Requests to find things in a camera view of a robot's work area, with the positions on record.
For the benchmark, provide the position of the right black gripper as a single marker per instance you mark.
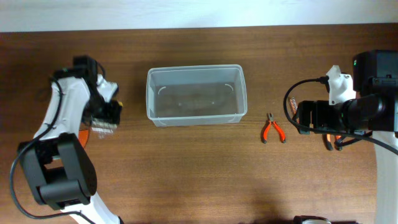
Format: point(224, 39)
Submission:
point(318, 107)

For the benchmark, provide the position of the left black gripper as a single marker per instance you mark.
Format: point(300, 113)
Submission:
point(113, 112)

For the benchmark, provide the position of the orange scraper wooden handle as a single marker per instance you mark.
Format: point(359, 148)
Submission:
point(83, 137)

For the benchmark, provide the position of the clear plastic container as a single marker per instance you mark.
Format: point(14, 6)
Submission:
point(196, 95)

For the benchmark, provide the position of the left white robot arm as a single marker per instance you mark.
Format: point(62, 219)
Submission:
point(55, 164)

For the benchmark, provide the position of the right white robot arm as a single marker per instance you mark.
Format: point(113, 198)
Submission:
point(361, 106)

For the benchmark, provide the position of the copper terminal bar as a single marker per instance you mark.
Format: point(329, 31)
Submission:
point(293, 107)

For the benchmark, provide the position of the orange black long-nose pliers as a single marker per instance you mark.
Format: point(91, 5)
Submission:
point(329, 144)

